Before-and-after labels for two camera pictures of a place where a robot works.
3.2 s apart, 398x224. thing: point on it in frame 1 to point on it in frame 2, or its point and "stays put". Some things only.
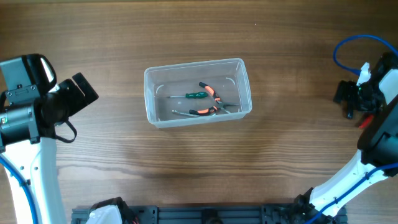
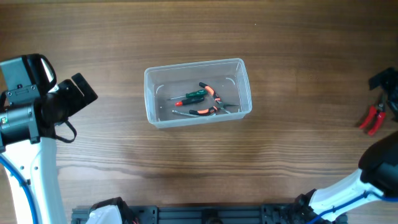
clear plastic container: [188, 93] stays put
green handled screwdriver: [192, 95] stays put
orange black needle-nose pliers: [221, 106] stays put
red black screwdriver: [350, 107] to [189, 101]
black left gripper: [66, 96] stays put
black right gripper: [352, 98] to [382, 83]
